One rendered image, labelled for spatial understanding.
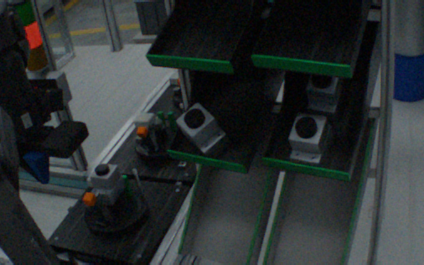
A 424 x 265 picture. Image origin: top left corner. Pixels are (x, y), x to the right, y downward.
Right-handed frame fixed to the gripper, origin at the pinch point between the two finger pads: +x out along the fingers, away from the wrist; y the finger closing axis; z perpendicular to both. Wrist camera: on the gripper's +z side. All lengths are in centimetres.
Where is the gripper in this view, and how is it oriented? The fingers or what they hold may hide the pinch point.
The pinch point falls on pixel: (38, 164)
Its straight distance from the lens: 72.6
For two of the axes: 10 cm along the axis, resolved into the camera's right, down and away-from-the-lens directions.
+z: 3.2, -5.5, 7.8
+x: 1.4, 8.4, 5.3
